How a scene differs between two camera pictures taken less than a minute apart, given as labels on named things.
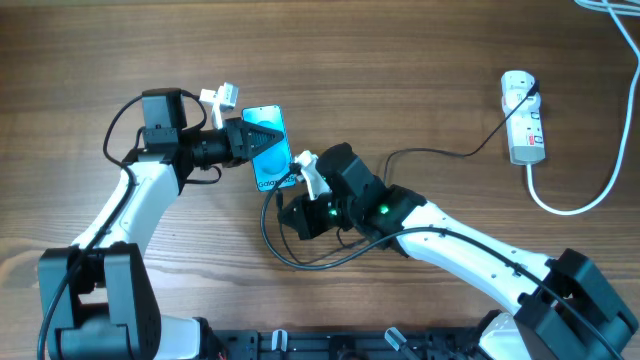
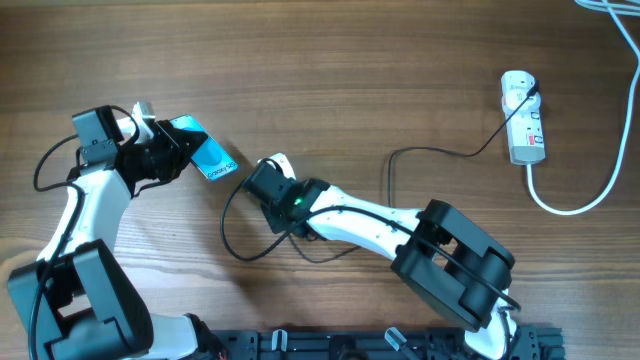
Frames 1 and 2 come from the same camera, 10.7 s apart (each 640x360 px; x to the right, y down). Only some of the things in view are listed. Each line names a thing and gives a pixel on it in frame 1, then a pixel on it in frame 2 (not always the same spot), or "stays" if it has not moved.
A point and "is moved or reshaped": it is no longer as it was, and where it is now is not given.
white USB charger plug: [512, 98] stays
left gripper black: [238, 141] -> [174, 140]
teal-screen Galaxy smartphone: [271, 164] is moved or reshaped
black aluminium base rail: [347, 344] stays
